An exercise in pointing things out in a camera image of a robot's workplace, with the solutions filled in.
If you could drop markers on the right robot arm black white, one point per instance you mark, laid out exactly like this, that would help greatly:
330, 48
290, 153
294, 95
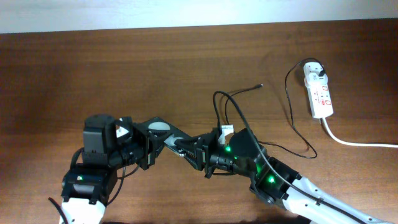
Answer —
272, 181

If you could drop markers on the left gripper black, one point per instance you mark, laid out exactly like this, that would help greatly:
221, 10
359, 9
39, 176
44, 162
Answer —
152, 142

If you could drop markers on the black smartphone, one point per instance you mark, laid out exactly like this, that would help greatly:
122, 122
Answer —
170, 134

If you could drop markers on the white power strip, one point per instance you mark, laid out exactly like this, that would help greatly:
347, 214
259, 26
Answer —
316, 82

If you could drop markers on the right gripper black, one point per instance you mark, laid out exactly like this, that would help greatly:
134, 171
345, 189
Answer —
204, 151

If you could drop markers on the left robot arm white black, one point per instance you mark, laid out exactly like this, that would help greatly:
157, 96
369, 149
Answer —
109, 144

